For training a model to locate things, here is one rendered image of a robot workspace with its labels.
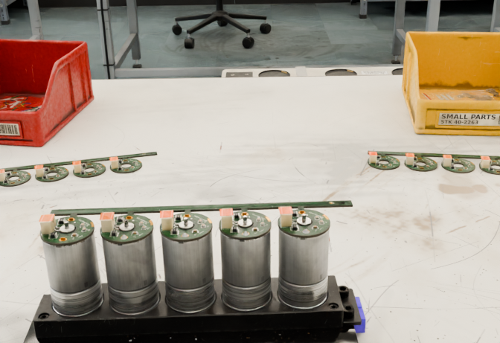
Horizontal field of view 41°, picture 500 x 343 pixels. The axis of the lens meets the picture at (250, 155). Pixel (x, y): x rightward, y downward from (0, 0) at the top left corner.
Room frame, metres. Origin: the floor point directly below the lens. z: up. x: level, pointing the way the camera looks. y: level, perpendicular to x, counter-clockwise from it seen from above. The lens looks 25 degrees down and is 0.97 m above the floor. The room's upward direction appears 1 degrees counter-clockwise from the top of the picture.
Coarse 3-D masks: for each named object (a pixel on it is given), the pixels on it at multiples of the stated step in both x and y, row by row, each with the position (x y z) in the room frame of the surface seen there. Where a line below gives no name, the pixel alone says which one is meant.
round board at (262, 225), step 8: (232, 216) 0.28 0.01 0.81; (240, 216) 0.28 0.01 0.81; (248, 216) 0.28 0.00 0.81; (256, 216) 0.28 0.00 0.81; (264, 216) 0.28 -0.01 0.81; (232, 224) 0.27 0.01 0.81; (256, 224) 0.27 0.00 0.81; (264, 224) 0.27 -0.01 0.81; (224, 232) 0.27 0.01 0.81; (232, 232) 0.27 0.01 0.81; (240, 232) 0.27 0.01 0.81; (256, 232) 0.27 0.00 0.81; (264, 232) 0.27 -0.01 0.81
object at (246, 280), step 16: (240, 224) 0.27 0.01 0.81; (224, 240) 0.27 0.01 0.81; (240, 240) 0.26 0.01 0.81; (256, 240) 0.26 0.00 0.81; (224, 256) 0.27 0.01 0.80; (240, 256) 0.26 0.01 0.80; (256, 256) 0.26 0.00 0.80; (224, 272) 0.27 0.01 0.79; (240, 272) 0.26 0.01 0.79; (256, 272) 0.26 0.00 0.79; (224, 288) 0.27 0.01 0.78; (240, 288) 0.26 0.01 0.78; (256, 288) 0.26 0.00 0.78; (240, 304) 0.26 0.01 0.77; (256, 304) 0.26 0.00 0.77
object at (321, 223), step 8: (296, 216) 0.28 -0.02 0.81; (312, 216) 0.28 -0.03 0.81; (320, 216) 0.28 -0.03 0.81; (280, 224) 0.27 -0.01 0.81; (296, 224) 0.27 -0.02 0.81; (312, 224) 0.27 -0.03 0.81; (320, 224) 0.27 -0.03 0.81; (328, 224) 0.27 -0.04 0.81; (288, 232) 0.27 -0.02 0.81; (296, 232) 0.27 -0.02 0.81; (312, 232) 0.27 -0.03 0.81; (320, 232) 0.26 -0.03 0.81
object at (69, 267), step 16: (48, 256) 0.26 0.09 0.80; (64, 256) 0.26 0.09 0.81; (80, 256) 0.26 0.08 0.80; (96, 256) 0.27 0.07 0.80; (48, 272) 0.26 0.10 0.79; (64, 272) 0.26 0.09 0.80; (80, 272) 0.26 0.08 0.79; (96, 272) 0.27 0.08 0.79; (64, 288) 0.26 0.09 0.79; (80, 288) 0.26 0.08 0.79; (96, 288) 0.27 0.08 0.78; (64, 304) 0.26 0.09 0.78; (80, 304) 0.26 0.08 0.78; (96, 304) 0.27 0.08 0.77
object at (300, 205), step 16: (80, 208) 0.29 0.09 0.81; (96, 208) 0.29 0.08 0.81; (112, 208) 0.29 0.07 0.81; (128, 208) 0.29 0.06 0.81; (144, 208) 0.29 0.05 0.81; (160, 208) 0.29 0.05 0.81; (176, 208) 0.29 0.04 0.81; (192, 208) 0.29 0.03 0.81; (208, 208) 0.29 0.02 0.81; (240, 208) 0.29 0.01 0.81; (256, 208) 0.29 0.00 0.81; (272, 208) 0.29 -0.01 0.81
